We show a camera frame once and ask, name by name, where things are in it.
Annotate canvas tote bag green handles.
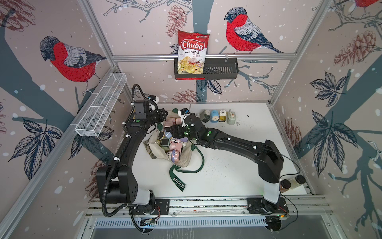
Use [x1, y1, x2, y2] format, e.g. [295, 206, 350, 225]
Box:
[143, 108, 205, 192]

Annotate pink face sharpener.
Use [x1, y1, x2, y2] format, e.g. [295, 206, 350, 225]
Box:
[167, 150, 181, 164]

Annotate purple sharpener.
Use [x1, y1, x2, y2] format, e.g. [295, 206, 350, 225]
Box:
[178, 137, 189, 143]

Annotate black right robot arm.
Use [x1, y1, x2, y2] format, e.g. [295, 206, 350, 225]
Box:
[170, 113, 289, 216]

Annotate brown spice jar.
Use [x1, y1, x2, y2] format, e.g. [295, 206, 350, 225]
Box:
[280, 179, 291, 193]

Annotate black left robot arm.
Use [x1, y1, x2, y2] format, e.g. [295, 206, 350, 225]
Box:
[96, 95, 168, 218]

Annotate pale green sharpener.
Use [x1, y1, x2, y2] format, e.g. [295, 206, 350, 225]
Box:
[226, 111, 236, 125]

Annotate red cassava chips bag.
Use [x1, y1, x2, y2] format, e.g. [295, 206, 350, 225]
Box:
[175, 31, 209, 80]

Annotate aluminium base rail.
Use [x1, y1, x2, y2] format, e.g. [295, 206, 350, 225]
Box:
[81, 195, 334, 233]

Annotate yellow sharpener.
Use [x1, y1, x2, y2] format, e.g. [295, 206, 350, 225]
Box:
[219, 110, 227, 122]

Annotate small black square sharpener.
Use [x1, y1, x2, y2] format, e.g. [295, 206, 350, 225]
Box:
[160, 138, 171, 147]

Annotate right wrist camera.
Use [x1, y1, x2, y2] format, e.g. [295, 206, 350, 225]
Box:
[178, 108, 190, 118]

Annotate white wire mesh basket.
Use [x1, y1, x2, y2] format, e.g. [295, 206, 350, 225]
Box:
[75, 73, 127, 137]

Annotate grey blue sharpener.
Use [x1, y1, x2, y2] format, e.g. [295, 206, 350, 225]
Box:
[165, 132, 173, 139]

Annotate black wall basket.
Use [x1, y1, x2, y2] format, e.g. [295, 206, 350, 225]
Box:
[174, 58, 239, 80]

